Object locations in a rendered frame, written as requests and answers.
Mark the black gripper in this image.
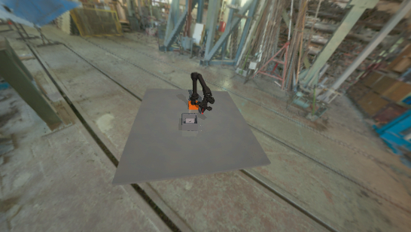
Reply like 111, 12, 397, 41
196, 100, 212, 113

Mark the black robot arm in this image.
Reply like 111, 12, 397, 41
190, 72, 215, 108

